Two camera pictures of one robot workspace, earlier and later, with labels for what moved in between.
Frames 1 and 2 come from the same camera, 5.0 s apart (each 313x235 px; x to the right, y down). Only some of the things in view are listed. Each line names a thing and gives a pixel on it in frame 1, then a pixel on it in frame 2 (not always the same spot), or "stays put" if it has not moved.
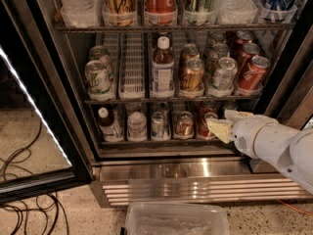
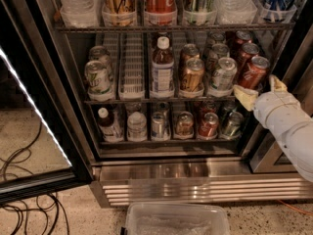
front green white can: [98, 77] stays put
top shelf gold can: [119, 5] stays put
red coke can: [251, 79] stays put
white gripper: [245, 135] → [273, 109]
